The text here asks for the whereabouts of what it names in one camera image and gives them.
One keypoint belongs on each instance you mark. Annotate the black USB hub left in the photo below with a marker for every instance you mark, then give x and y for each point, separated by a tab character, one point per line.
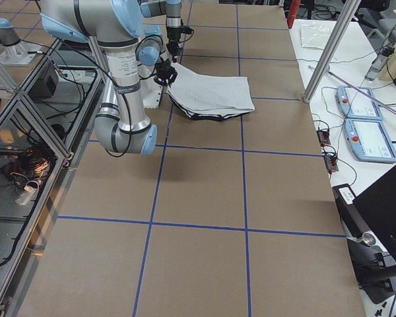
323	137

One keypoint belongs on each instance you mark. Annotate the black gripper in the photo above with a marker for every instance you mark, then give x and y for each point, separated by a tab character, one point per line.
162	70
173	34

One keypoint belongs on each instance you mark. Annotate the aluminium frame post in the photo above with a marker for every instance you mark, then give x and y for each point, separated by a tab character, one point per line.
333	42

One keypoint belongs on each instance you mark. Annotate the black camera stand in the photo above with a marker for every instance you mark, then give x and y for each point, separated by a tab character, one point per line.
375	271

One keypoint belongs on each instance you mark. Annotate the red cylinder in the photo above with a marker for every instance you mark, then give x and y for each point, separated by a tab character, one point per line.
293	11

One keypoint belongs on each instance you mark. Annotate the silver reacher grabber stick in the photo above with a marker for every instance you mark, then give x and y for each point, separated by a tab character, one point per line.
372	98

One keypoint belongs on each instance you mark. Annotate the clear plastic bag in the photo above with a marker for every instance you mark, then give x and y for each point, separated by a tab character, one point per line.
315	37

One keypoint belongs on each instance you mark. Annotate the far blue teach pendant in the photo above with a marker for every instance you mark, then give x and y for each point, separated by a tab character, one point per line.
355	105

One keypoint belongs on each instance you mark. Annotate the black laptop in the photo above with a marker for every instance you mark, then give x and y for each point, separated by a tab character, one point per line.
377	206

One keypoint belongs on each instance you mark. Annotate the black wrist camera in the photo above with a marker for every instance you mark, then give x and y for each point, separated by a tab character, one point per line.
187	30

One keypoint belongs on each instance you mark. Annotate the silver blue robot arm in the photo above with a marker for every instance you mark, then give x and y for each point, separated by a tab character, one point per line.
121	123
174	23

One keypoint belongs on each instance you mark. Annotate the grey cartoon print t-shirt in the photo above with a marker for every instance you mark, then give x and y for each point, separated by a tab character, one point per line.
204	97

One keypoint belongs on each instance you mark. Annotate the blue teach pendant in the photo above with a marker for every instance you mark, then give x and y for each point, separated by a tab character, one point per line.
369	141
355	105

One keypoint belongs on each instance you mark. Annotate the aluminium frame cabinet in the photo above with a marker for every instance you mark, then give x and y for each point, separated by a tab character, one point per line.
39	137

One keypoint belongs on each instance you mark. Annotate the near blue teach pendant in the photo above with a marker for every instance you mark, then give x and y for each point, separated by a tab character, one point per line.
369	141

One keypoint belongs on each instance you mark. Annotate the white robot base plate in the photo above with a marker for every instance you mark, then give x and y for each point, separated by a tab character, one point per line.
151	93

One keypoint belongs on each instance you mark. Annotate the black USB hub right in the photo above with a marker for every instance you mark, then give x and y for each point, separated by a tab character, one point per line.
331	163

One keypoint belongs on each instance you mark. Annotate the black usb hub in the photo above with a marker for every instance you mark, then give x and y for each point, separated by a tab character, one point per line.
331	163
323	137

